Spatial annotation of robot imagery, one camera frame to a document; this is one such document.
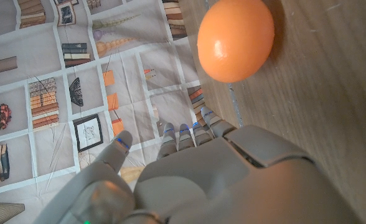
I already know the printed bookshelf backdrop cloth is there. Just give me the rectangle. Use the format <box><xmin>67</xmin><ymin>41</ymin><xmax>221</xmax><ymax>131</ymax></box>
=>
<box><xmin>0</xmin><ymin>0</ymin><xmax>215</xmax><ymax>224</ymax></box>

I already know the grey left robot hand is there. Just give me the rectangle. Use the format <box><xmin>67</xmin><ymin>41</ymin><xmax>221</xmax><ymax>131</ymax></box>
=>
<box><xmin>33</xmin><ymin>106</ymin><xmax>363</xmax><ymax>224</ymax></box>

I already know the orange ball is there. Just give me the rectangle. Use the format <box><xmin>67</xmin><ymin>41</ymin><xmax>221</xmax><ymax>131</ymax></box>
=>
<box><xmin>197</xmin><ymin>0</ymin><xmax>276</xmax><ymax>83</ymax></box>

